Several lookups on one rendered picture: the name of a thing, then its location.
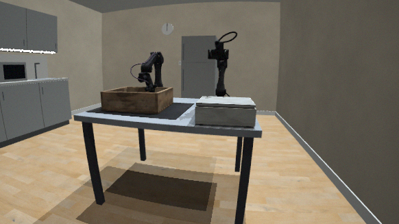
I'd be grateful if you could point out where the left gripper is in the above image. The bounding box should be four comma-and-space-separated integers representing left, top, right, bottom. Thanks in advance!
208, 46, 229, 59

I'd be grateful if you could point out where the black rectangular mat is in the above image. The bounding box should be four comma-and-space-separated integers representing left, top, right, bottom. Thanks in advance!
86, 103, 194, 120

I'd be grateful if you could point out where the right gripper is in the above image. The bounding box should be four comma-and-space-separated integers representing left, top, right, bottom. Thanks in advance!
145, 79, 157, 92

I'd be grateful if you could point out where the wooden crate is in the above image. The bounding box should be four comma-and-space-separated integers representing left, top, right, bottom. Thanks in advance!
100, 86, 173, 114

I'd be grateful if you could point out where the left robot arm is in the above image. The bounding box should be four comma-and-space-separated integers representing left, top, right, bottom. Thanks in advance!
215, 40, 228, 97

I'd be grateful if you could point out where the white bench scale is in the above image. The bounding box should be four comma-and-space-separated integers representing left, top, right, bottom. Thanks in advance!
195, 96, 256, 127

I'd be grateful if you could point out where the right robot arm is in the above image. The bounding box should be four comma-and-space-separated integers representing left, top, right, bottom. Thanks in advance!
138, 52, 164, 87

